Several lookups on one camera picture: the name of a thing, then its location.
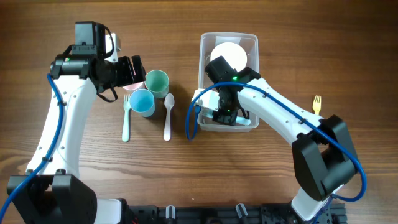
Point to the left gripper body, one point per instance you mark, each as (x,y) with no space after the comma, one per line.
(126,71)

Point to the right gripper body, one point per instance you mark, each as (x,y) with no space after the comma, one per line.
(224,115)

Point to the pink cup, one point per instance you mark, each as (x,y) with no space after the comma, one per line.
(134,87)

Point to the blue cup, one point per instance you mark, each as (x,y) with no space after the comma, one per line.
(142,102)

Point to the white pink bowl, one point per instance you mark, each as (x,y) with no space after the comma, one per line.
(233,53)

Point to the yellow fork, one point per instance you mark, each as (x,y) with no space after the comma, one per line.
(317,104)

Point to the light blue fork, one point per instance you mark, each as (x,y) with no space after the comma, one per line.
(243,121)

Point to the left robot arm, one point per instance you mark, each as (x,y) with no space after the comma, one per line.
(50,191)

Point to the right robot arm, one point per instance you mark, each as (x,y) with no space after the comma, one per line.
(323,152)

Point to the clear plastic container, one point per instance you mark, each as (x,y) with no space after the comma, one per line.
(209,40)

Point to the green cup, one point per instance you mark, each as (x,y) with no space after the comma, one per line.
(157,82)

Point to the white spoon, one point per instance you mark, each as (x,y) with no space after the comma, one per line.
(169,104)

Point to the mint green fork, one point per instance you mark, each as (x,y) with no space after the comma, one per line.
(126,127)

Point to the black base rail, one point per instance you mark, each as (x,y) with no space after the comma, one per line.
(278,213)

